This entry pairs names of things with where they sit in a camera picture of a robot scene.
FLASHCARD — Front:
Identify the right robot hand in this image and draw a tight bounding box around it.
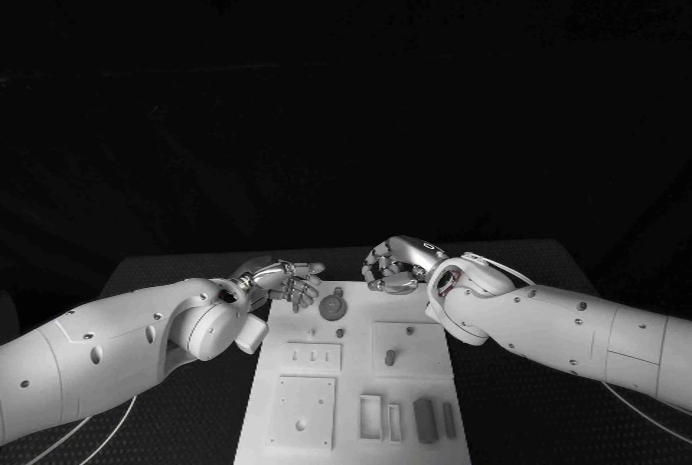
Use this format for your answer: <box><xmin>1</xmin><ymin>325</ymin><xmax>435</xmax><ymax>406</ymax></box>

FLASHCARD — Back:
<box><xmin>359</xmin><ymin>234</ymin><xmax>453</xmax><ymax>296</ymax></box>

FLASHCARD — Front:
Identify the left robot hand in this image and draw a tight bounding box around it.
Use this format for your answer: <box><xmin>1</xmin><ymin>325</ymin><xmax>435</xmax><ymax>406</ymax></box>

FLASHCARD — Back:
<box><xmin>229</xmin><ymin>256</ymin><xmax>327</xmax><ymax>314</ymax></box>

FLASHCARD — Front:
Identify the white task board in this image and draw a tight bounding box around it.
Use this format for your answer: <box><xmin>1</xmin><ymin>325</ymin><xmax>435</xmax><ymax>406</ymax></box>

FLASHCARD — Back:
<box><xmin>232</xmin><ymin>280</ymin><xmax>473</xmax><ymax>465</ymax></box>

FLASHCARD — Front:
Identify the grey gear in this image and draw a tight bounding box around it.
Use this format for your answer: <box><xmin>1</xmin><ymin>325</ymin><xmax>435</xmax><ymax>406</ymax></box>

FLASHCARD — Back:
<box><xmin>317</xmin><ymin>295</ymin><xmax>349</xmax><ymax>321</ymax></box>

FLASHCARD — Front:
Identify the wide grey block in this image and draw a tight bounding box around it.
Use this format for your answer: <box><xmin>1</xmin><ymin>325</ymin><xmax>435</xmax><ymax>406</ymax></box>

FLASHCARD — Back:
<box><xmin>412</xmin><ymin>397</ymin><xmax>440</xmax><ymax>445</ymax></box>

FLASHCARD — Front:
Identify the white cable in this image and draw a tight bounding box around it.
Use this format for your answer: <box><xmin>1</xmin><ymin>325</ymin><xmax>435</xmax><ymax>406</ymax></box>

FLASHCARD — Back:
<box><xmin>87</xmin><ymin>395</ymin><xmax>138</xmax><ymax>465</ymax></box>
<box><xmin>461</xmin><ymin>251</ymin><xmax>538</xmax><ymax>287</ymax></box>
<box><xmin>25</xmin><ymin>415</ymin><xmax>94</xmax><ymax>465</ymax></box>
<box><xmin>600</xmin><ymin>381</ymin><xmax>692</xmax><ymax>437</ymax></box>

